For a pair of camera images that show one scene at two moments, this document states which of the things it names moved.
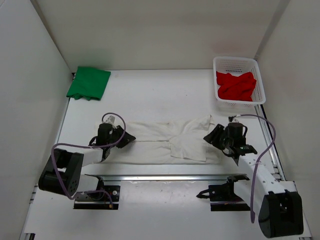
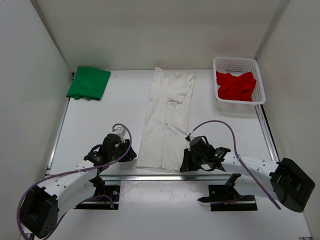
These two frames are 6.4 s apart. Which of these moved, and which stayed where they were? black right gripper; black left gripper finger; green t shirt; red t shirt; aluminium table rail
Moved: black left gripper finger; black right gripper
Stayed: aluminium table rail; red t shirt; green t shirt
